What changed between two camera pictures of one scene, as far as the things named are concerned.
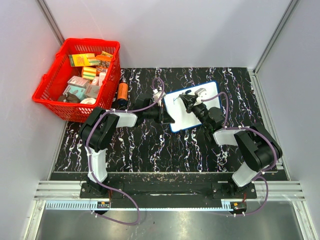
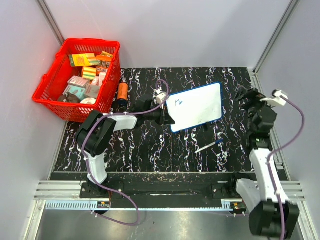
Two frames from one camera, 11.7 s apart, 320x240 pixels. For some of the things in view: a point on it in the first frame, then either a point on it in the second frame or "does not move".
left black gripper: (163, 117) does not move
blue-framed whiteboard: (176, 109) does not move
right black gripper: (189, 101) → (252, 95)
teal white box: (79, 91) does not move
